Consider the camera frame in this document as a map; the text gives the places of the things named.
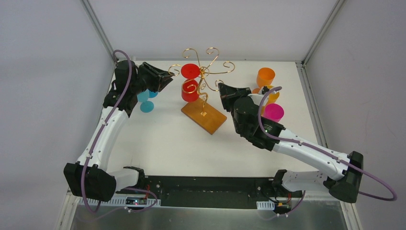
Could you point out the teal wine glass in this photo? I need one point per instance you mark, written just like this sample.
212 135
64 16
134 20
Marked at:
146 106

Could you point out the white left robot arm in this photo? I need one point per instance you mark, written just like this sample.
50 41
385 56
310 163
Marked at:
88 176

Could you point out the gold wire rack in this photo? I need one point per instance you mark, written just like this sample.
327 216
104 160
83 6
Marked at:
204 71

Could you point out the blue wine glass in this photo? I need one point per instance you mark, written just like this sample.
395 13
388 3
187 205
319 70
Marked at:
152 94

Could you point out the red wine glass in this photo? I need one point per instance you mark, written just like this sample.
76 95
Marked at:
189 88

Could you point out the magenta wine glass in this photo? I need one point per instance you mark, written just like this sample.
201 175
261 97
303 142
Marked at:
273 112

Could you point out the controller board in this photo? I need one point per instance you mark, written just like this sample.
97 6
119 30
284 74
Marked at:
282 208
136 201

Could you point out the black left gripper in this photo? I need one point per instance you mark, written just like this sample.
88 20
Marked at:
145 76

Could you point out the right controller board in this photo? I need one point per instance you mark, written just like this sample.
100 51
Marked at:
282 208

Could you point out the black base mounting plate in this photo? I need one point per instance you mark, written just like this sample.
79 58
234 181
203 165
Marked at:
212 192

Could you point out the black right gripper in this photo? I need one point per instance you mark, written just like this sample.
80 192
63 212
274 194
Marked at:
231 97

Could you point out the yellow wine glass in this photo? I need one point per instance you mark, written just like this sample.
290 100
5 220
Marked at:
272 98

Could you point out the orange wine glass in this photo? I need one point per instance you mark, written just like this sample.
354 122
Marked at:
265 77

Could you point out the wooden rack base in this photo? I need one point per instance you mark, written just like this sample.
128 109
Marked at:
206 116

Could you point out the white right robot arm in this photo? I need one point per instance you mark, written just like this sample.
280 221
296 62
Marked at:
336 173

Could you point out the left controller board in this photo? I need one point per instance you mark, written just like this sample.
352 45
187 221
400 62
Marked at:
136 201

